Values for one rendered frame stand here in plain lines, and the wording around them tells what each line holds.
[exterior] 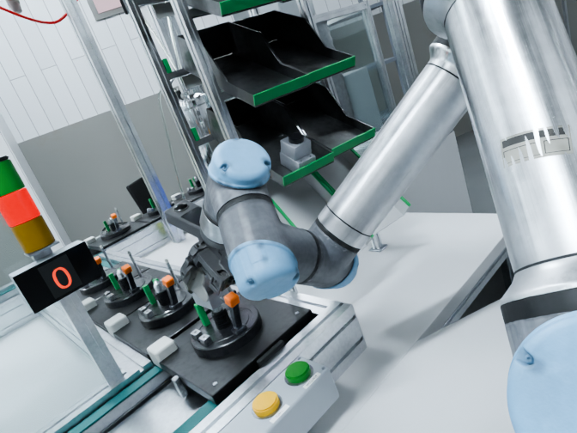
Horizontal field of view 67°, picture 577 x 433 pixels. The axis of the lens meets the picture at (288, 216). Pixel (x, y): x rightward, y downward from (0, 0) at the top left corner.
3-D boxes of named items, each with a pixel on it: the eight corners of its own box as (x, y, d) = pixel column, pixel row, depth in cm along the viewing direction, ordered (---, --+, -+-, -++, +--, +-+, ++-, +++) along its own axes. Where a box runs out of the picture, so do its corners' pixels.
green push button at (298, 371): (318, 374, 67) (313, 363, 67) (300, 392, 65) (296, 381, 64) (300, 367, 70) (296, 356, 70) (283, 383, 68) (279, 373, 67)
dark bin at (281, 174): (334, 161, 90) (333, 130, 85) (284, 187, 84) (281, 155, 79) (257, 118, 108) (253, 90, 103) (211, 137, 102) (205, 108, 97)
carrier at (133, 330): (239, 296, 102) (218, 250, 98) (150, 362, 88) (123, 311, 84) (190, 283, 120) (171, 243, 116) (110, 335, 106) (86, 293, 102)
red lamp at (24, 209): (44, 213, 71) (28, 186, 70) (12, 228, 68) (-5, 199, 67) (37, 213, 75) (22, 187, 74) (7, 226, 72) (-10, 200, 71)
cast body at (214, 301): (232, 297, 81) (217, 265, 79) (213, 311, 78) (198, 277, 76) (208, 290, 87) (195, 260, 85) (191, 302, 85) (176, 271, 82)
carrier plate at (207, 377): (314, 317, 83) (311, 307, 82) (216, 405, 69) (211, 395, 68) (242, 297, 101) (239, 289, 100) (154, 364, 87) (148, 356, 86)
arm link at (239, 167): (221, 186, 49) (204, 133, 53) (209, 238, 58) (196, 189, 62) (284, 180, 52) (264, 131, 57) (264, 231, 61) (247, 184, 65)
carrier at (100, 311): (189, 283, 120) (170, 243, 117) (109, 335, 107) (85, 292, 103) (153, 272, 139) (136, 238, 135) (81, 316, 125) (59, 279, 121)
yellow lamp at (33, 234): (58, 240, 73) (44, 214, 71) (28, 255, 70) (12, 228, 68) (51, 238, 77) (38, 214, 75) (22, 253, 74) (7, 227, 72)
